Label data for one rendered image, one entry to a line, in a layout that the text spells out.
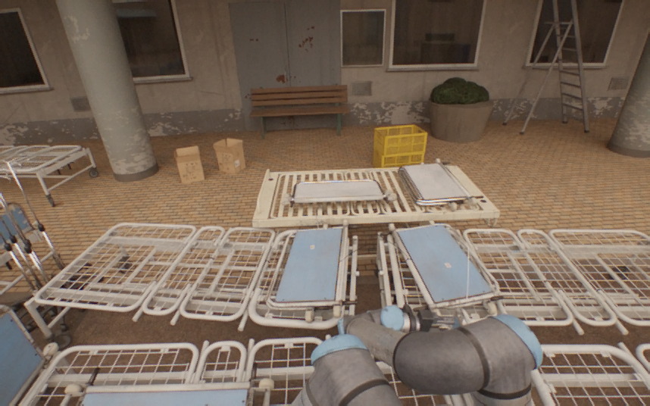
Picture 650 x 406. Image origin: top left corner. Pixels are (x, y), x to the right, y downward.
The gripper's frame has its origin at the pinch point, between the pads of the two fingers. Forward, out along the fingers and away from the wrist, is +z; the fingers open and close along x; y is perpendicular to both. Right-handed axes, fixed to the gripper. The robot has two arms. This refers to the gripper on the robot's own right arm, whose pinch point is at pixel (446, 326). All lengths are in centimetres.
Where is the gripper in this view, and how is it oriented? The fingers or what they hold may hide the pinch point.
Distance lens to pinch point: 150.2
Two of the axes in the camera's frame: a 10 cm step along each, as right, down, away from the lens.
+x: 1.4, -8.7, -4.8
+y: 0.5, 4.9, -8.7
